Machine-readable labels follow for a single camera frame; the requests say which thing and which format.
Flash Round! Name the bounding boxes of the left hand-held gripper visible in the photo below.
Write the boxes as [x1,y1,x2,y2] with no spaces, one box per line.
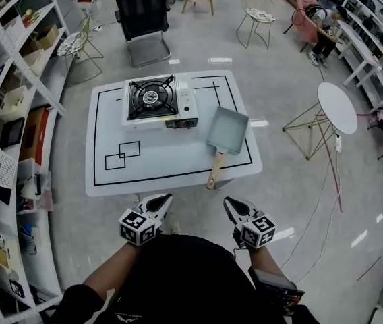
[117,193,174,248]

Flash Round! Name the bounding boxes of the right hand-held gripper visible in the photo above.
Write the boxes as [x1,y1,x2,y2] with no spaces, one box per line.
[223,196,277,250]

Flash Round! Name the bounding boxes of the grey square pan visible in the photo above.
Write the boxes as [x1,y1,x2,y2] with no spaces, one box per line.
[205,105,250,191]

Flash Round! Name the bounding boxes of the white portable gas stove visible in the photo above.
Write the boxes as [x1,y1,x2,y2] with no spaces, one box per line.
[121,73,200,132]

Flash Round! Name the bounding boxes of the person's right forearm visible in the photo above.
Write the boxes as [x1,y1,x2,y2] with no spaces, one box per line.
[247,246,290,283]

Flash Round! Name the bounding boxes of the person's left forearm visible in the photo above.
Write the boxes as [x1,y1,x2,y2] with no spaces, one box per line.
[83,241,142,296]

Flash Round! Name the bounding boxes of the person's beige shoe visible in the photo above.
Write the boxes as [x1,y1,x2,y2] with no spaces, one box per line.
[169,214,181,235]

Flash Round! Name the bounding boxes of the person's black clothing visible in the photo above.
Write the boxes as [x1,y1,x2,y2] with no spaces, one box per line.
[51,234,320,324]

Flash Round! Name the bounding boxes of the black screen device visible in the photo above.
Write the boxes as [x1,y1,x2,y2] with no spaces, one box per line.
[248,267,305,317]

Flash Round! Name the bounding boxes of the white metal shelving unit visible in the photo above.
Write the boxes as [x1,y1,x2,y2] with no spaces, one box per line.
[0,0,71,320]

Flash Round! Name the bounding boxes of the clear plastic storage bin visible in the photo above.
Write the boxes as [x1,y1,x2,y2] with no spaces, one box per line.
[16,159,53,212]

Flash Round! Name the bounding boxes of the white round side table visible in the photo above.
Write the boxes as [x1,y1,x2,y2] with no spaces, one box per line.
[282,82,359,161]

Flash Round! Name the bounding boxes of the red and orange flat box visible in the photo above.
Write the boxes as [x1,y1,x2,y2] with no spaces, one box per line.
[19,108,51,165]

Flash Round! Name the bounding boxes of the black and white printed card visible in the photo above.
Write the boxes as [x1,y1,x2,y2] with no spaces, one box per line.
[8,279,26,300]

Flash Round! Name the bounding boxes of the black tray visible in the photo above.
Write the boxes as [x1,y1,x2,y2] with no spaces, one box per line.
[0,116,26,146]

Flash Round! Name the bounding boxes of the cream plastic bin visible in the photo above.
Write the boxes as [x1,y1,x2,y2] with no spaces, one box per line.
[22,48,46,77]
[0,85,30,122]

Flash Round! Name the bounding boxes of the pink armchair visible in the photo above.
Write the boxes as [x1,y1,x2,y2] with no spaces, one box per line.
[283,0,320,53]

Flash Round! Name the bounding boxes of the black mesh office chair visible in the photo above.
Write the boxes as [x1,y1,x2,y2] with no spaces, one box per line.
[115,0,172,69]

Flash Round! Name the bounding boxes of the brown cardboard box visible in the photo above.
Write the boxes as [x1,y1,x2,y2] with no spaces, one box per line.
[36,24,60,50]

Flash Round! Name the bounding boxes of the long white desk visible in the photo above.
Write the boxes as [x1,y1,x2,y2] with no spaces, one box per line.
[338,20,381,88]

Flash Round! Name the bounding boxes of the grey refrigerator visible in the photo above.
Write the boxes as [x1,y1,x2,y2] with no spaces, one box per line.
[48,0,78,30]

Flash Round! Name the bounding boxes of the colourful toys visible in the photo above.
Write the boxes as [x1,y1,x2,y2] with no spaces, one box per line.
[22,8,42,25]

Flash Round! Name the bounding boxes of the white shelving with dark items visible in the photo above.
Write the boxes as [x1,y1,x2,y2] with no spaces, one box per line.
[341,0,383,114]

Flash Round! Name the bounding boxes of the white cable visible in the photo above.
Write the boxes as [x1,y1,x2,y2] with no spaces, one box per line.
[278,150,339,283]

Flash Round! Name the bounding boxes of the red cable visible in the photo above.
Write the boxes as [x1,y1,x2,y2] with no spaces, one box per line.
[316,113,381,214]

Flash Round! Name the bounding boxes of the gold wire chair patterned cushion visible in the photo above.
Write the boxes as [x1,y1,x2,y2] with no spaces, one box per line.
[56,14,105,80]

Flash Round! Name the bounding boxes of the white wire chair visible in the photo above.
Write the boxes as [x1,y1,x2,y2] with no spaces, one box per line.
[236,0,276,50]

